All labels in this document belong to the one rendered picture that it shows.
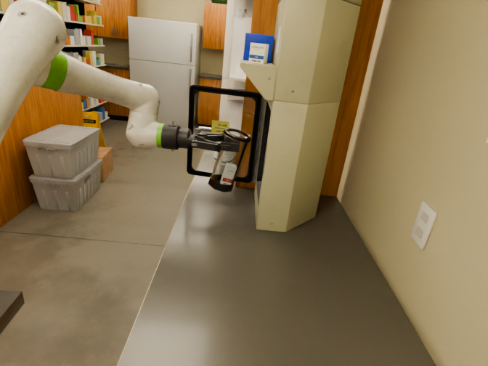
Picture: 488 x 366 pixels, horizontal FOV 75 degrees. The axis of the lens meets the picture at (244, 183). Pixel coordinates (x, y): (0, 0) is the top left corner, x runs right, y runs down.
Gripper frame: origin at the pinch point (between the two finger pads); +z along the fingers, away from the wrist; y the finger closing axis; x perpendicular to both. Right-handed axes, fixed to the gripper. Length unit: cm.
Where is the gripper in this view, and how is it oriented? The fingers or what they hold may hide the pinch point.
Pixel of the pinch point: (233, 143)
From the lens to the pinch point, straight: 121.3
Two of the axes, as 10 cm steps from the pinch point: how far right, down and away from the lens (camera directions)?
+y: 0.3, -3.9, 9.2
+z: 9.9, 1.0, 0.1
